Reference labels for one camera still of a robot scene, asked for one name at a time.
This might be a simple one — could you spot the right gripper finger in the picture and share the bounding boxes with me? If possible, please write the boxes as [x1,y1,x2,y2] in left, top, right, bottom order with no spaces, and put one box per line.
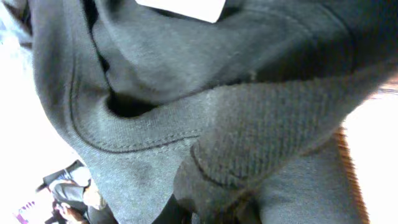
[152,194,192,224]

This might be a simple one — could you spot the plain black t-shirt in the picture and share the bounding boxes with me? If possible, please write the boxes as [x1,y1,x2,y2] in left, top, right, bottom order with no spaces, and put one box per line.
[1,0,397,223]

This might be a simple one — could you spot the person in background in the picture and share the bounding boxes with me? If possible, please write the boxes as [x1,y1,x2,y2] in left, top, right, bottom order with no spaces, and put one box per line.
[35,160,118,224]

